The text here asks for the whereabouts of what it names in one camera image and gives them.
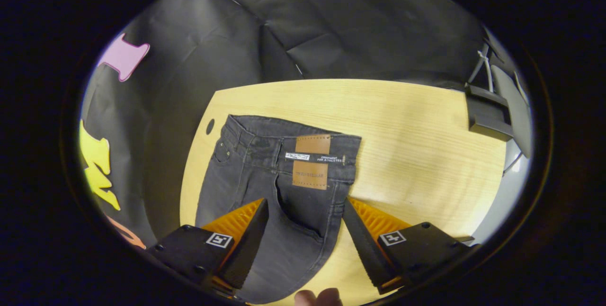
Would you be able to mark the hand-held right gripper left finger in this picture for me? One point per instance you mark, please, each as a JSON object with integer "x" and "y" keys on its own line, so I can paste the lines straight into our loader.
{"x": 251, "y": 244}

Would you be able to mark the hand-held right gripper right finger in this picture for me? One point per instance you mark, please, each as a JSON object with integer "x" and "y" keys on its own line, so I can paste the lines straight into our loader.
{"x": 362, "y": 244}

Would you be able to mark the dark grey jeans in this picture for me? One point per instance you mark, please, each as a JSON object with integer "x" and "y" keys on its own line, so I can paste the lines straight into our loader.
{"x": 251, "y": 178}

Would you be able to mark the black box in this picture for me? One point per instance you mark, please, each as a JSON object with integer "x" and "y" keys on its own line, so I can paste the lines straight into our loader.
{"x": 487, "y": 116}

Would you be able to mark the black backdrop cloth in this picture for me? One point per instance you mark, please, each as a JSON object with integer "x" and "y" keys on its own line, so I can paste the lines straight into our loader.
{"x": 213, "y": 36}

